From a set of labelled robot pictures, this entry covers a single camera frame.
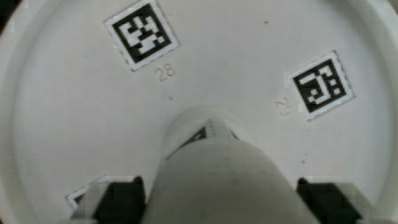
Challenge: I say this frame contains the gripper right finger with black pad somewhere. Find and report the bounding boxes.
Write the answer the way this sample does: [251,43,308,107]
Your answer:
[297,178,363,224]

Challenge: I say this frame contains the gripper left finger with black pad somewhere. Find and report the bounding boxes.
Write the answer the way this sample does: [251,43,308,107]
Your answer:
[94,177,146,224]

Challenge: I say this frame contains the white cylindrical table leg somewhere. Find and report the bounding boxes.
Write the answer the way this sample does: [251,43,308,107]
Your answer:
[139,118,318,224]

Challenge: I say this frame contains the white round table top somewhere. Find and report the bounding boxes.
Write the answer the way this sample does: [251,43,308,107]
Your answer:
[0,0,398,224]

